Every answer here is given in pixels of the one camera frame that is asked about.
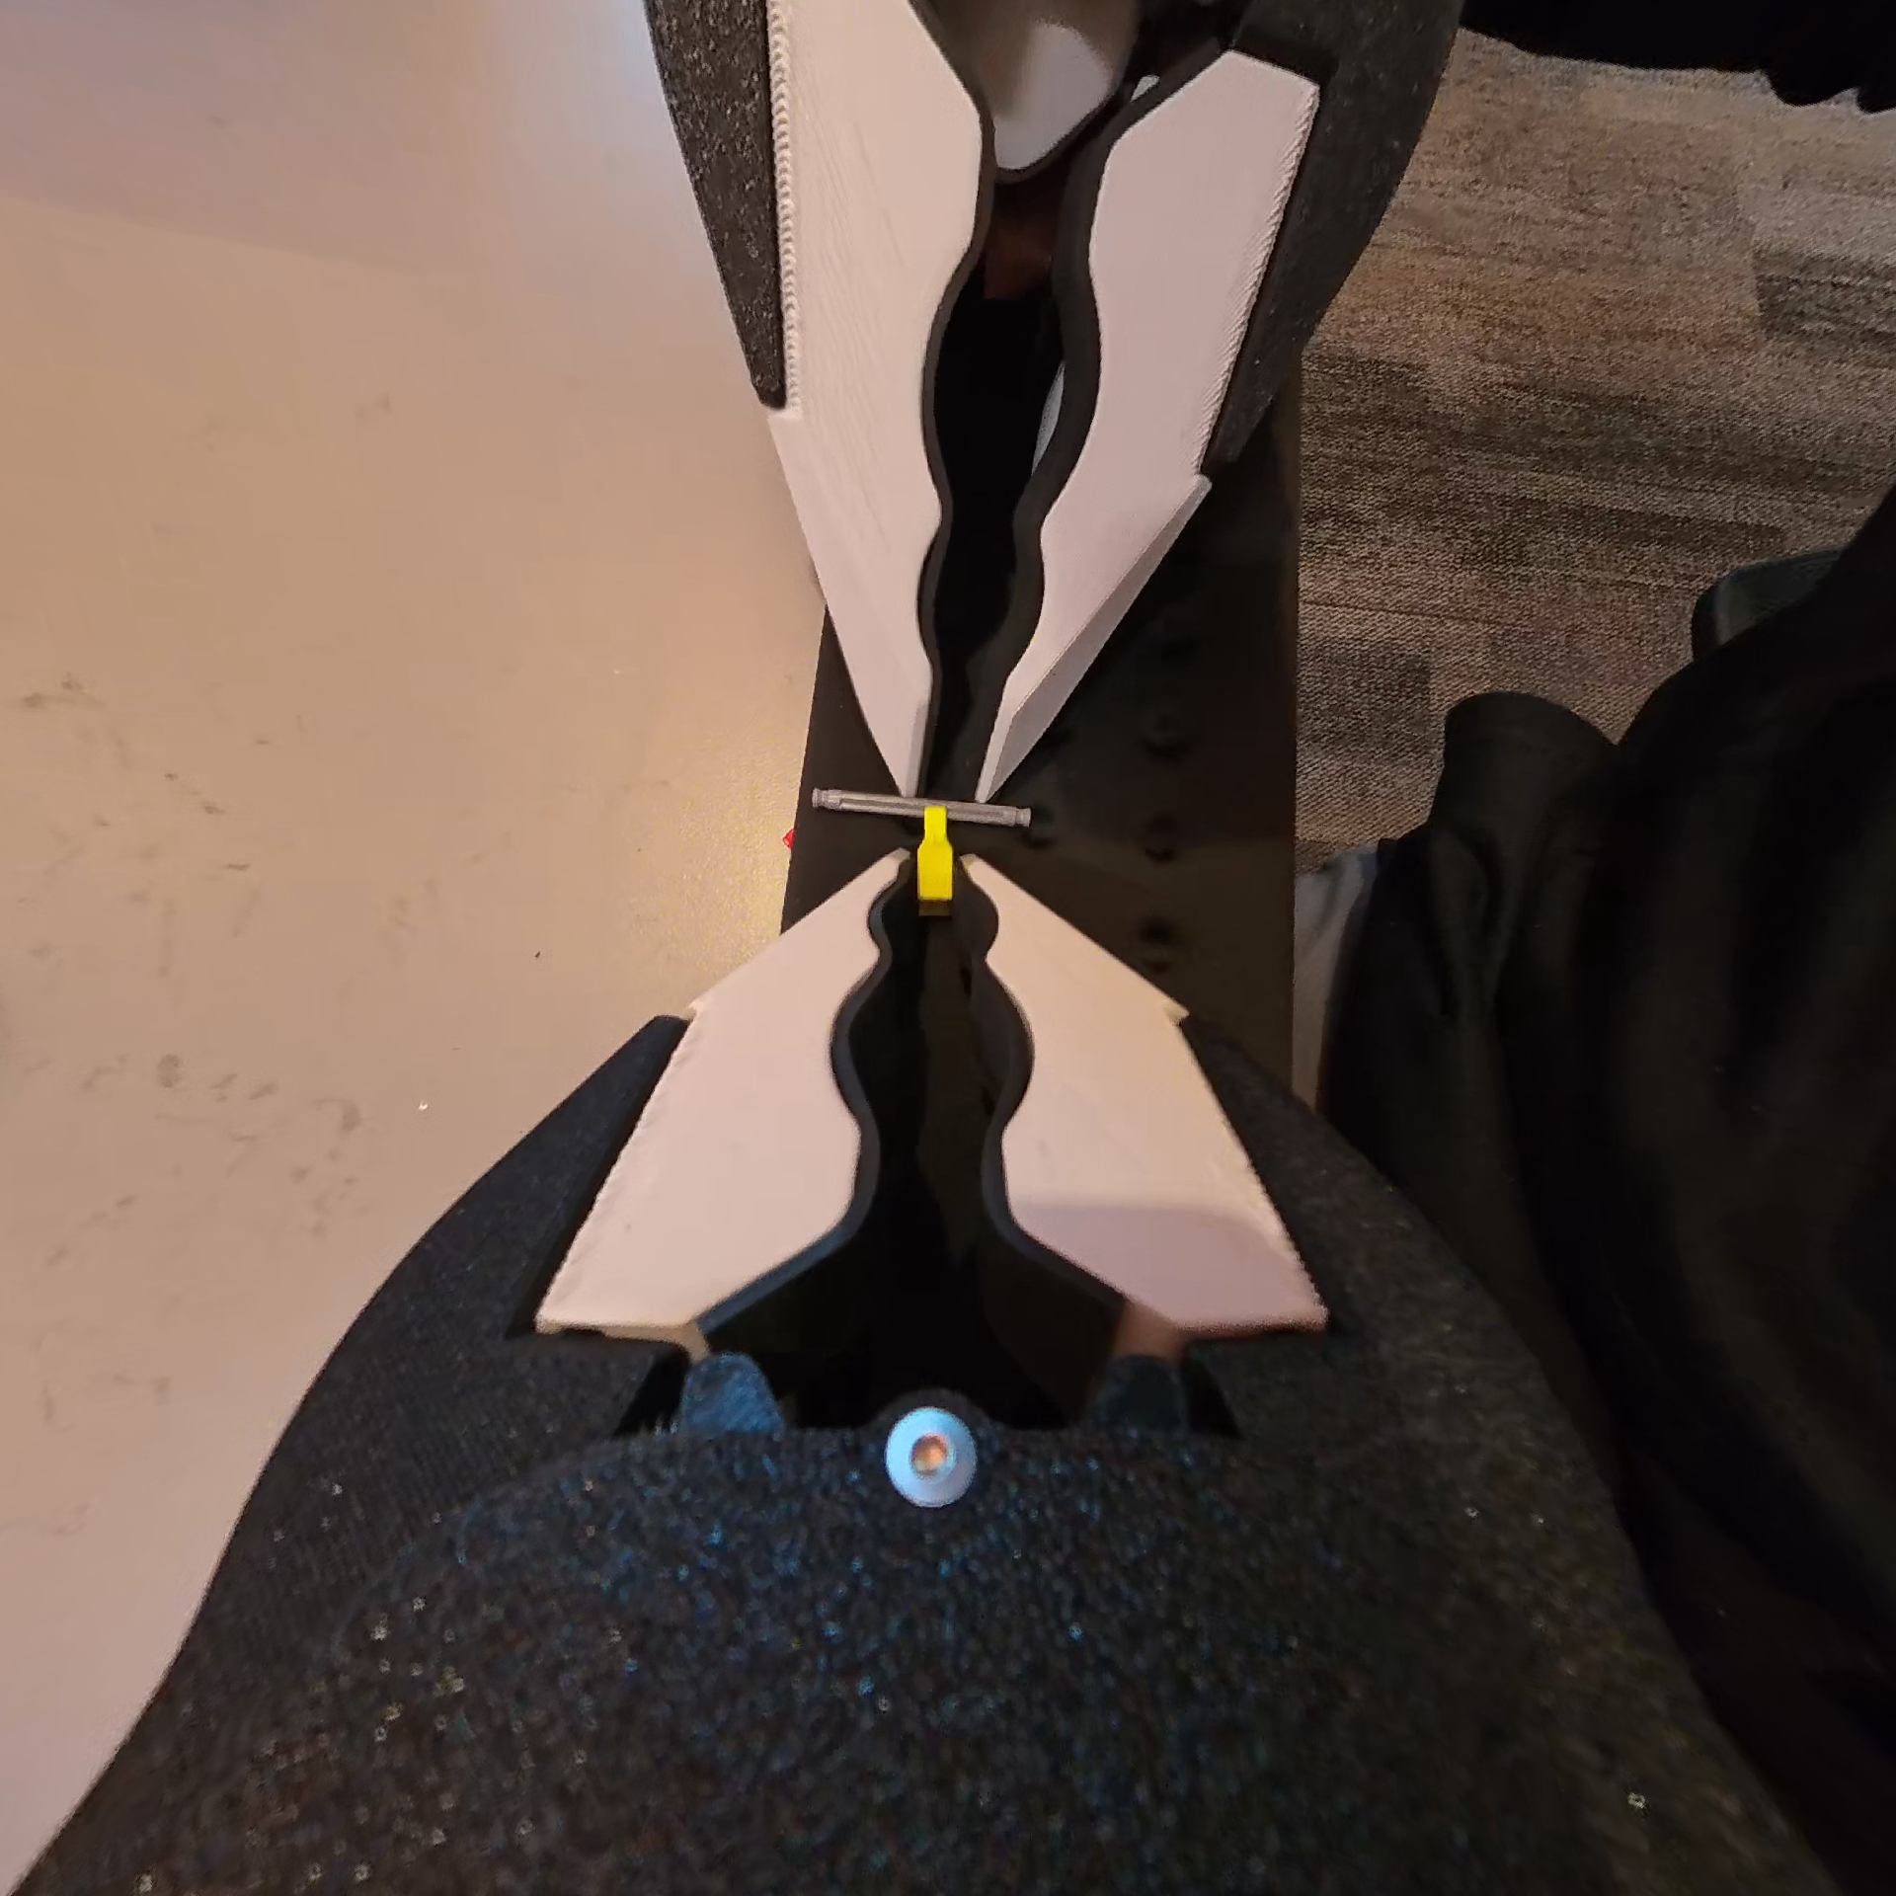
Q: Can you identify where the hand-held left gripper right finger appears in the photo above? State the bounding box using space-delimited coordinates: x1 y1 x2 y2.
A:
956 855 1328 1344

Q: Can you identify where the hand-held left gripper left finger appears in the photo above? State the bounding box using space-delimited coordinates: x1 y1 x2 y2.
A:
533 851 917 1353

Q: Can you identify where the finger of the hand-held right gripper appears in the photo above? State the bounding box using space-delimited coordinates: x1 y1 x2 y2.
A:
766 0 992 800
972 41 1326 806

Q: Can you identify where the thin grey plastic rod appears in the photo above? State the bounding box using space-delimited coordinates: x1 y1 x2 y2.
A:
812 790 1034 830

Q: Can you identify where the person's right forearm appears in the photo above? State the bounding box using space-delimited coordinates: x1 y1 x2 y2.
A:
1459 0 1896 113

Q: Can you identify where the black perforated mat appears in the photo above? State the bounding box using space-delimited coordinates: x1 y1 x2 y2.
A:
776 342 1306 1100

